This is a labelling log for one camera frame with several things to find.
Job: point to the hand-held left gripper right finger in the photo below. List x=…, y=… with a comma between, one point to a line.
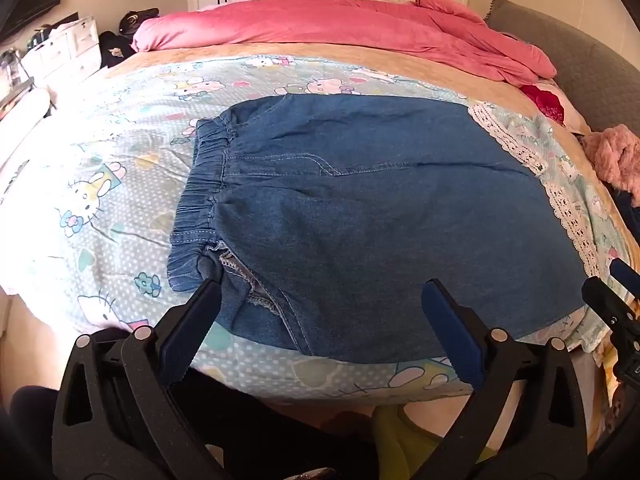
x=450, y=330

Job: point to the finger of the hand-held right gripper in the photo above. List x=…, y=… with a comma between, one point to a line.
x=621, y=272
x=607, y=305

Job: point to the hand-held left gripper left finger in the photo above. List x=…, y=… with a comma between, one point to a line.
x=186, y=332

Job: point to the blue denim lace-trimmed skirt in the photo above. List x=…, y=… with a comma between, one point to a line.
x=380, y=230

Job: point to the dark blue clothing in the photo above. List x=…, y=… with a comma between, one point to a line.
x=630, y=215

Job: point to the pink fuzzy garment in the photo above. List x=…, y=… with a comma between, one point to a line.
x=617, y=157

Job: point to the person's yellow-green top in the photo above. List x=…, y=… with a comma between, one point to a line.
x=400, y=435

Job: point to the cartoon cat printed bedsheet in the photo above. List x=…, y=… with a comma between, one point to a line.
x=100, y=170

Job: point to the red cloth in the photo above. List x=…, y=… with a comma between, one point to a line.
x=545, y=100

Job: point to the grey quilted headboard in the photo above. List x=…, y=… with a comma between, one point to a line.
x=575, y=60

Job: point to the dark clothes pile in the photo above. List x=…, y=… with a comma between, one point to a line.
x=115, y=50

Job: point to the white drawer unit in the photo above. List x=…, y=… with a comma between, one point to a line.
x=62, y=50

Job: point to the black bag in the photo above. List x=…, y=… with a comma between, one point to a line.
x=135, y=20

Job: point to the pink duvet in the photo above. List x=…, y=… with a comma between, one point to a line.
x=320, y=25

